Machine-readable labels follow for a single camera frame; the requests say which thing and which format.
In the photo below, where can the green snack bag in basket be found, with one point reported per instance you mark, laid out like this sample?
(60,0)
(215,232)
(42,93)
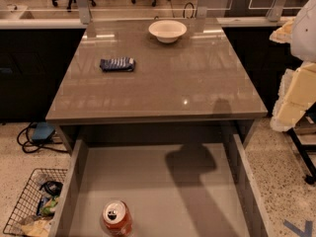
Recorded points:
(48,206)

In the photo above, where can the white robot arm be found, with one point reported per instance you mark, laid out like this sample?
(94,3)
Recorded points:
(303,43)

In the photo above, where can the open grey top drawer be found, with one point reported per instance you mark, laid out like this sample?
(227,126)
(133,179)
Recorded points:
(172,190)

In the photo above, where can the red coke can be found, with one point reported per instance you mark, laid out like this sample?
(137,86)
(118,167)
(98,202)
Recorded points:
(117,218)

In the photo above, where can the black wire basket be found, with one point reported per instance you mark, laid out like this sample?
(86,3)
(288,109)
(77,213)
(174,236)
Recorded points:
(30,198)

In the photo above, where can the grey counter cabinet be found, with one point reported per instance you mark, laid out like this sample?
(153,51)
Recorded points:
(198,77)

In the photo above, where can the white ceramic bowl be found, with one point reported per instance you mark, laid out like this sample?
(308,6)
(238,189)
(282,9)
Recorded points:
(167,31)

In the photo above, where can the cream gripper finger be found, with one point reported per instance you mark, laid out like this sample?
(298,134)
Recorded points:
(296,95)
(283,34)

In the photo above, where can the blue striped snack bag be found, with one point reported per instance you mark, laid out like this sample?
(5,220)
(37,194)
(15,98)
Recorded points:
(117,64)

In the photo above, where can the black rolling cart frame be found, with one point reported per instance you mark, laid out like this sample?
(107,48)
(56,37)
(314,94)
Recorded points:
(304,138)

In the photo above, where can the blue foot pedal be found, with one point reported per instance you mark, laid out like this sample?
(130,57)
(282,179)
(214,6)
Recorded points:
(43,132)

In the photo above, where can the yellow snack bag in basket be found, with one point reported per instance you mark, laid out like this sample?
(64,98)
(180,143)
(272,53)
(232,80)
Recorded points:
(38,228)

